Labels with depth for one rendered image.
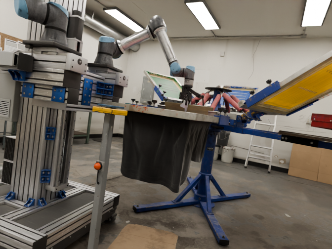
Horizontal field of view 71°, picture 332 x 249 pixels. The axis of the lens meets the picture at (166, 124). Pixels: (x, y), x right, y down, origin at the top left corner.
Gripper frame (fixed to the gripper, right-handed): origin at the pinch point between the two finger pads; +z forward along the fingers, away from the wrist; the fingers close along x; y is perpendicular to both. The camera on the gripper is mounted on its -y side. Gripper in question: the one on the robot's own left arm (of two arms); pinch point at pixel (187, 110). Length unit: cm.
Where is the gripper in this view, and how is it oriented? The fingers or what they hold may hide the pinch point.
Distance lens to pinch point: 186.5
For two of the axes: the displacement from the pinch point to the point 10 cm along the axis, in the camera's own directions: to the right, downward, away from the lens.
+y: -8.9, -1.4, 4.4
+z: -1.3, 9.9, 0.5
